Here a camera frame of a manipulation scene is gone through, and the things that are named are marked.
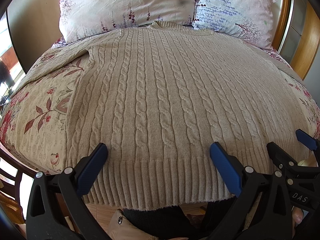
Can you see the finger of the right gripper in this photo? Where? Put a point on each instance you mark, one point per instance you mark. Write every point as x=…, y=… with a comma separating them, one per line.
x=310, y=142
x=279, y=157

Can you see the person right hand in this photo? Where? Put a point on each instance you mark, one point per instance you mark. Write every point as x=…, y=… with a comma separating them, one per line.
x=297, y=216

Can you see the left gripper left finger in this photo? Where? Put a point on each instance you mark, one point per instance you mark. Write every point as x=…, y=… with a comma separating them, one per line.
x=56, y=209

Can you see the cream floral bedspread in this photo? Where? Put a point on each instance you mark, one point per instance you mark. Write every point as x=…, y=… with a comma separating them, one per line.
x=37, y=114

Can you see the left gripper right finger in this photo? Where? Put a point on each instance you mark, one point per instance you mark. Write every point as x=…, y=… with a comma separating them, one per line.
x=262, y=209

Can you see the pink floral left pillow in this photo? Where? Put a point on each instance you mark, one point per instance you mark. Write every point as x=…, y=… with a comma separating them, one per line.
x=83, y=18

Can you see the wooden headboard frame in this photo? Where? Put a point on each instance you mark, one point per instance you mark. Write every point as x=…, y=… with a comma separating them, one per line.
x=295, y=35

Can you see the blue lavender print pillow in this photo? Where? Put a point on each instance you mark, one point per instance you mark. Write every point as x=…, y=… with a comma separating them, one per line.
x=248, y=20

